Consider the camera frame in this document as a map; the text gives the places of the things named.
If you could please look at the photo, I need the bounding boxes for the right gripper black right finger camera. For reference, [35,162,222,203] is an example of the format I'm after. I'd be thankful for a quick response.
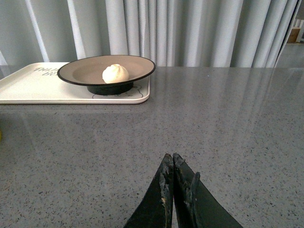
[173,153,242,228]

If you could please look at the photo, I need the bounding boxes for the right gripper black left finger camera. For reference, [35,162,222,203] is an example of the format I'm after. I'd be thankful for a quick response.
[124,154,174,228]

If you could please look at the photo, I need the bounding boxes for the white steamed bun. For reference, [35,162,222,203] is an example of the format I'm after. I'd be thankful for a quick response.
[102,64,129,84]

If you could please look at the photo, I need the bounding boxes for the beige plate with black rim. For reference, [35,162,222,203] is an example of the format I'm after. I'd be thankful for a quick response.
[57,55,156,95]

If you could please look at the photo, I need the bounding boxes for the white bear print tray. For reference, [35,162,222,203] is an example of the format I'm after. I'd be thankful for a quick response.
[0,62,150,104]

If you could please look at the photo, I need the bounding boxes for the grey pleated curtain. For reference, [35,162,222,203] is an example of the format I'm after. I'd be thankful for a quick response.
[0,0,301,67]

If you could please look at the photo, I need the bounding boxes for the brown cardboard box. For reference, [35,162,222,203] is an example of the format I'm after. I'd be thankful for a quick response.
[287,27,300,43]

